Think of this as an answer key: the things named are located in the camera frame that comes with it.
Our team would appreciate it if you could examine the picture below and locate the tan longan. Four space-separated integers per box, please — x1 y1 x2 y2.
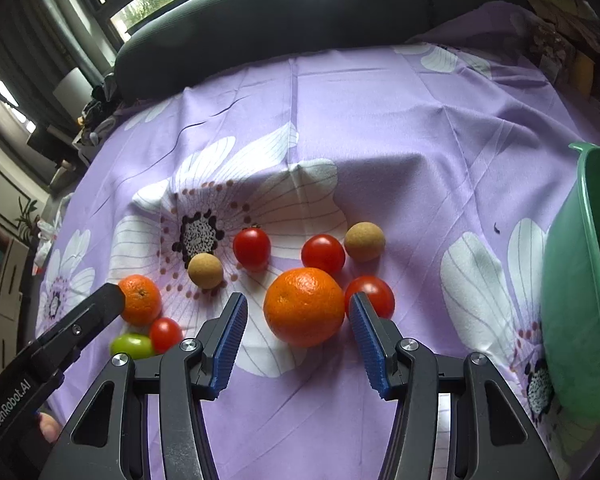
187 252 223 289
344 222 386 262

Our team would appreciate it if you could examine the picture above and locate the green plastic basin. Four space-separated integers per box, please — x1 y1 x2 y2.
541 142 600 424

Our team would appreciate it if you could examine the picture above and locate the tan longan left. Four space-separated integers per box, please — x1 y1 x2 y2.
187 252 223 289

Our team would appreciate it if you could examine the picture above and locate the tan longan right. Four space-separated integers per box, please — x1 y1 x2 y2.
344 222 386 262

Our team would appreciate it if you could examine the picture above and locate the red tomato with stem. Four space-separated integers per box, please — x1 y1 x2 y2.
233 226 271 272

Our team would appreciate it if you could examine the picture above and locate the purple floral cloth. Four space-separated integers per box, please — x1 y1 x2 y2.
35 2 600 479

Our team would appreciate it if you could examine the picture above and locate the large orange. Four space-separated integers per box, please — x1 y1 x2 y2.
263 268 346 348

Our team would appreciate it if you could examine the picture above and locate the small red cherry tomato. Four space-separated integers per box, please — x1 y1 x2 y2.
149 318 183 354

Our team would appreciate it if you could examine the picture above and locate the dark green sofa cushion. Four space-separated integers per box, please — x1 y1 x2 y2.
114 0 432 102

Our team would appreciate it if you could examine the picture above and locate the small mandarin orange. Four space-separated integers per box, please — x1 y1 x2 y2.
118 274 161 326

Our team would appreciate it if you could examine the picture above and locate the green tomato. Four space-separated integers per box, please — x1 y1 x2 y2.
110 333 155 360

